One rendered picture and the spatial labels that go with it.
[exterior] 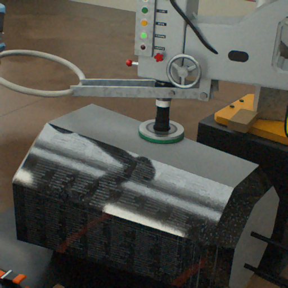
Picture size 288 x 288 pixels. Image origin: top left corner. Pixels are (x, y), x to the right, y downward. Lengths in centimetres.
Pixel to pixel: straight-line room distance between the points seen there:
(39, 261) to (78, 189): 74
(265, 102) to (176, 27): 87
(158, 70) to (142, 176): 46
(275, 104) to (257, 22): 84
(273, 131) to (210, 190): 76
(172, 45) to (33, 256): 145
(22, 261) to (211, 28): 163
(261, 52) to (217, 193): 58
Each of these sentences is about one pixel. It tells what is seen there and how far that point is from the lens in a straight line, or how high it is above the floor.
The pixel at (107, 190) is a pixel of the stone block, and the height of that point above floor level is 69.
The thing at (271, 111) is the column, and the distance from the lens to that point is 272.
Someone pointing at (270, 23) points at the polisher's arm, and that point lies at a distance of 196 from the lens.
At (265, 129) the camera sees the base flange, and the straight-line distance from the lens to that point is 262.
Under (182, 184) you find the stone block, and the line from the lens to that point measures 199.
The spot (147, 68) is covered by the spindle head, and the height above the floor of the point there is 118.
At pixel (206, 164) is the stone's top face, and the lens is 208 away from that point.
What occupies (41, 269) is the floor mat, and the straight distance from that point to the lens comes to 275.
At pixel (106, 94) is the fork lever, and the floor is 101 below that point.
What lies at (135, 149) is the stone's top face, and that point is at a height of 83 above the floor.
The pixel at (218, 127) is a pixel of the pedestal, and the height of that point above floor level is 74.
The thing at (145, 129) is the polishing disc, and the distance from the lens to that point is 227.
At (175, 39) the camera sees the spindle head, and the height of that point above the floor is 132.
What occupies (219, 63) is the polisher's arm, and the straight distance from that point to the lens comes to 202.
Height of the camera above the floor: 181
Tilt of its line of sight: 26 degrees down
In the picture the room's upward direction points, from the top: 3 degrees clockwise
